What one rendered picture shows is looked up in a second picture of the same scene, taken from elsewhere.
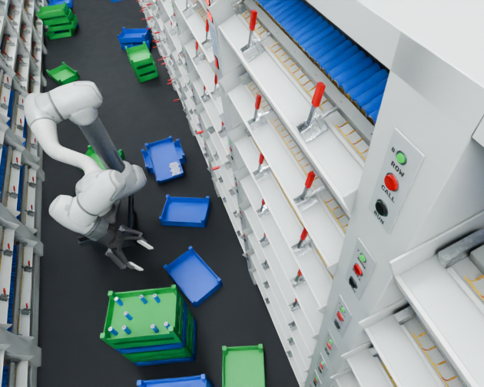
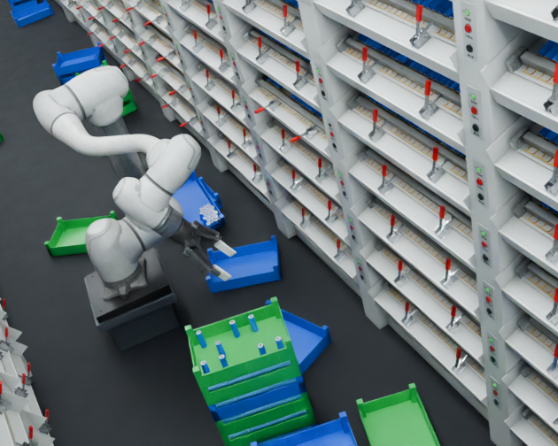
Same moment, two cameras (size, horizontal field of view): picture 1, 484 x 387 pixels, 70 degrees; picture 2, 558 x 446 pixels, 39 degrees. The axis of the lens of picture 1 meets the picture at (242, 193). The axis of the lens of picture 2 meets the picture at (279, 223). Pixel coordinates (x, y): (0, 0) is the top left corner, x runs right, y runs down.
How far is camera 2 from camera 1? 1.23 m
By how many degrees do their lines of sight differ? 14
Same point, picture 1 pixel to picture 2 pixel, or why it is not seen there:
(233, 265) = (340, 313)
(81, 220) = (155, 202)
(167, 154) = (191, 199)
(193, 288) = not seen: hidden behind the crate
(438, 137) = not seen: outside the picture
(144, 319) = (243, 353)
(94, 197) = (170, 165)
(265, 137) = (367, 17)
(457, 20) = not seen: outside the picture
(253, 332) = (396, 383)
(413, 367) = (528, 88)
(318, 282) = (453, 127)
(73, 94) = (96, 80)
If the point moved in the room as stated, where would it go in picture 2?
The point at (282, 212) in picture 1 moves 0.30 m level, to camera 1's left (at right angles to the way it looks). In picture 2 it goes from (400, 96) to (288, 134)
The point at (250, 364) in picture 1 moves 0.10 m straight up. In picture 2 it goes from (403, 419) to (399, 401)
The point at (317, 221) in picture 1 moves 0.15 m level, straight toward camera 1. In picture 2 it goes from (435, 49) to (439, 82)
